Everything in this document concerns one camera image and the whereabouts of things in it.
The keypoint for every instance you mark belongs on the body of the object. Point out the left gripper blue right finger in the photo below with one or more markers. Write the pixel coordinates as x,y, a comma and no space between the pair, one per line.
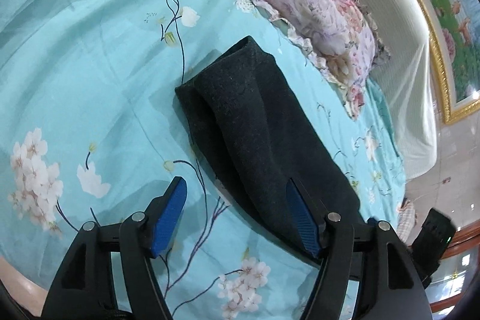
330,241

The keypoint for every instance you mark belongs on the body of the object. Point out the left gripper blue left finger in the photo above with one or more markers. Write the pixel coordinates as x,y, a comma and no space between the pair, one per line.
143,237

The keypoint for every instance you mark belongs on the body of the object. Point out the black pants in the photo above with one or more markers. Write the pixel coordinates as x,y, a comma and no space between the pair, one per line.
249,125

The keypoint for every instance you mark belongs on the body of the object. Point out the brown wooden glass door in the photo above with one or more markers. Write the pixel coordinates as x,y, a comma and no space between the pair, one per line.
457,268

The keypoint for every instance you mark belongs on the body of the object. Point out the turquoise floral bed quilt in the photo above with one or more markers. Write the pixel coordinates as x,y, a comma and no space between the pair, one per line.
91,128

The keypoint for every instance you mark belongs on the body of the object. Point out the pink floral ruffled pillow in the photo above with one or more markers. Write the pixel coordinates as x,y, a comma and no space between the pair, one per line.
339,37

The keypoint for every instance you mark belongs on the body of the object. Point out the gold framed landscape painting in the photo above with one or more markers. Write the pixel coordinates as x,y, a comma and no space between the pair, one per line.
454,41

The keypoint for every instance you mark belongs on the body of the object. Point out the white striped headboard cover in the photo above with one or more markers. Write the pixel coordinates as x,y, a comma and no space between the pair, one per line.
405,80

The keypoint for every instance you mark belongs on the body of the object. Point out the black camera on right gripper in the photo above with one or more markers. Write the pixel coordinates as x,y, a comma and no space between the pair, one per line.
434,237

